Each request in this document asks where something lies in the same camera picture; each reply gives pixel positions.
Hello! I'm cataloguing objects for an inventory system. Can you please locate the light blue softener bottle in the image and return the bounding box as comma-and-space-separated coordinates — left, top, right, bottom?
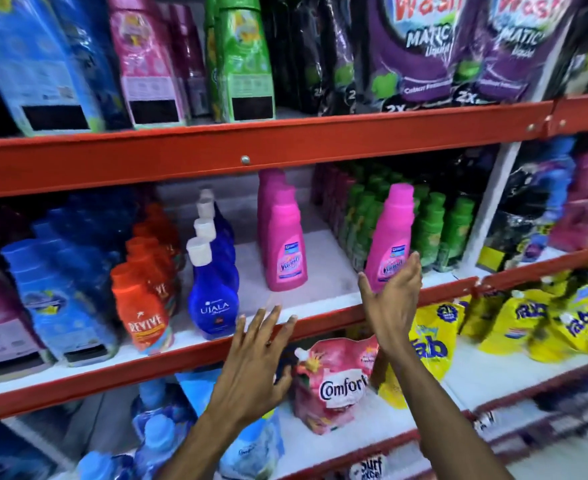
133, 414, 180, 480
75, 450, 136, 480
130, 379, 197, 440

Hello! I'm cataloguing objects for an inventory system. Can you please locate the large maroon softener bottle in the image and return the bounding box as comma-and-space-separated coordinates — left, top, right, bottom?
166, 2, 211, 119

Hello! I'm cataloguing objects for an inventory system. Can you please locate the pile of dark blue pouches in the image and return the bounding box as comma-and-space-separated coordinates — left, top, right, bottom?
476, 137, 577, 273

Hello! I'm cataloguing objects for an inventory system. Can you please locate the large blue softener bottle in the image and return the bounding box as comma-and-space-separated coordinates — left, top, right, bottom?
0, 0, 106, 137
46, 0, 132, 131

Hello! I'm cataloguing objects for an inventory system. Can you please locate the purple liquid detergent pouch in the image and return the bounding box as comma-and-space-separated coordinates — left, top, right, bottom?
351, 0, 482, 113
469, 0, 582, 105

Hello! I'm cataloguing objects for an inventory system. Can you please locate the pile of yellow detergent pouches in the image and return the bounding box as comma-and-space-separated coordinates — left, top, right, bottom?
376, 262, 588, 410

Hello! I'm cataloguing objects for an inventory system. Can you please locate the orange starch bottle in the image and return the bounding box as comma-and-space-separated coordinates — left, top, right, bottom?
145, 202, 182, 235
133, 221, 183, 270
110, 262, 175, 356
125, 237, 179, 315

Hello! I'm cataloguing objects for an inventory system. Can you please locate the person's right forearm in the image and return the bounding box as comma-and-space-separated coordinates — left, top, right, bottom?
374, 342, 516, 480

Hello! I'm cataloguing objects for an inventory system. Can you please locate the row of magenta bottles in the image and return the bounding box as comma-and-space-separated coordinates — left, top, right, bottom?
311, 164, 357, 235

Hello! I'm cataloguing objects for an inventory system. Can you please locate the person's left hand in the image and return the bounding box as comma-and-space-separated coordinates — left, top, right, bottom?
207, 305, 298, 429

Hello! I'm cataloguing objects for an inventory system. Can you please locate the dark blue softener pouch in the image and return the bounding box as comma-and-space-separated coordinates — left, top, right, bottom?
0, 422, 59, 480

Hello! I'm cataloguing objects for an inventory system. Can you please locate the person's left forearm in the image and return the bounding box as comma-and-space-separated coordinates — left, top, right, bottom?
155, 406, 257, 480

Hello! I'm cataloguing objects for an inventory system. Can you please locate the pink stain remover bottle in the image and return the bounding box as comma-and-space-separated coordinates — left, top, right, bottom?
258, 185, 297, 275
257, 168, 288, 205
364, 183, 415, 293
265, 202, 309, 293

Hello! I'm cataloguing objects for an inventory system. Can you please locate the white detergent packet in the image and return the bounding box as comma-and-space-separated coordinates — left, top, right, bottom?
348, 454, 389, 480

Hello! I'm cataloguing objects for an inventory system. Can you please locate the black detergent pouch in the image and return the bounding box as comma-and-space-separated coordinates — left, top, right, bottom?
319, 0, 359, 116
263, 0, 327, 116

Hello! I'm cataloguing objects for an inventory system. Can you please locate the row of blue softener bottles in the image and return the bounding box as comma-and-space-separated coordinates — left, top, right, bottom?
0, 189, 142, 366

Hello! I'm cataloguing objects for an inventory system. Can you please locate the white shelf upright post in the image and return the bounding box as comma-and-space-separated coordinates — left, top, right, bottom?
460, 142, 522, 268

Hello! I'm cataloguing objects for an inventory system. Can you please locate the large green softener bottle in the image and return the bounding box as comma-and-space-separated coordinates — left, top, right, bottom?
215, 0, 276, 123
203, 0, 223, 123

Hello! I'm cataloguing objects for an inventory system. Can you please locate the blue bottle with white cap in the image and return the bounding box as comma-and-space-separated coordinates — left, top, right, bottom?
196, 200, 235, 240
193, 218, 238, 283
186, 237, 240, 341
199, 188, 231, 220

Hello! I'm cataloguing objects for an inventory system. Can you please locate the red metal shelf rack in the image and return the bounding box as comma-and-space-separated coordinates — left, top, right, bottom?
0, 92, 588, 480

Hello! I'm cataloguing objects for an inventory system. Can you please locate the person's right hand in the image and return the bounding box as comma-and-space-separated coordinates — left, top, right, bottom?
357, 252, 424, 363

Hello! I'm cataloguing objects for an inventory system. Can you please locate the pink softener refill pouch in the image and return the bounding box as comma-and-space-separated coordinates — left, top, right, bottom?
292, 336, 381, 436

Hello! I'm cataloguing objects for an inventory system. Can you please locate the light blue softener pouch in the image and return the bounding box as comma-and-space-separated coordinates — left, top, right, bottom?
175, 369, 286, 480

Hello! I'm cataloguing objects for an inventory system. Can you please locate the group of green softener bottles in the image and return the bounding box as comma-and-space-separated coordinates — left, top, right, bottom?
338, 165, 476, 273

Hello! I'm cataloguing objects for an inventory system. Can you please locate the large pink softener bottle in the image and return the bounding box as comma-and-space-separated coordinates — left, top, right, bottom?
105, 0, 189, 129

